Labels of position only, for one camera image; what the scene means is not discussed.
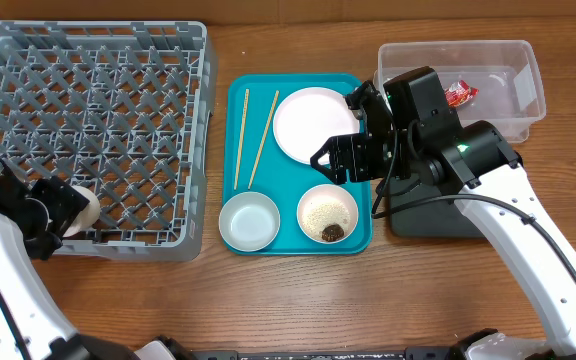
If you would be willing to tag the teal plastic tray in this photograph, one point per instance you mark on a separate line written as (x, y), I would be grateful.
(280, 178)

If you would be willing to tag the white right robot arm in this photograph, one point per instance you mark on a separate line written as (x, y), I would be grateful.
(478, 171)

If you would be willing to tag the left wooden chopstick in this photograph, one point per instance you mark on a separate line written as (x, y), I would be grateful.
(241, 138)

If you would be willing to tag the small white empty bowl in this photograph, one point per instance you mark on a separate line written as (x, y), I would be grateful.
(249, 221)

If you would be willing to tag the white round plate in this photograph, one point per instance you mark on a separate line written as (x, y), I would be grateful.
(307, 118)

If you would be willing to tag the white bowl with rice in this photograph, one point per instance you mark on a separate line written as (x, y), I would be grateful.
(323, 205)

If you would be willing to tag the black flat tray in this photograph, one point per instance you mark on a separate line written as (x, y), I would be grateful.
(436, 220)

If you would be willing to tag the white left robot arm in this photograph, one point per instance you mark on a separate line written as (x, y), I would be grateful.
(33, 221)

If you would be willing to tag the clear plastic bin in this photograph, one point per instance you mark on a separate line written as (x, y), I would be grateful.
(505, 73)

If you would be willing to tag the white paper cup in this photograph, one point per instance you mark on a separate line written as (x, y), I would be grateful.
(88, 216)

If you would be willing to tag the right wooden chopstick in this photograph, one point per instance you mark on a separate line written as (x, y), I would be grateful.
(263, 139)

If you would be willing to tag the dark brown food lump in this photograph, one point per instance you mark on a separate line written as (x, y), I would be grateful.
(332, 233)

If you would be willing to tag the grey dishwasher rack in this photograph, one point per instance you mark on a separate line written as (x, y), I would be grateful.
(121, 108)

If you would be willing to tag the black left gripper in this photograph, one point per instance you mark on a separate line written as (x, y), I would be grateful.
(68, 204)

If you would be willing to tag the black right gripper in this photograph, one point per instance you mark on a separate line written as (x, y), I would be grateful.
(343, 161)

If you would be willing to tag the wooden chopstick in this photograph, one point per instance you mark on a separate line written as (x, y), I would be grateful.
(241, 138)
(263, 139)

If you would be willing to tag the red snack wrapper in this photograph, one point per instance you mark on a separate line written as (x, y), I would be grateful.
(459, 93)

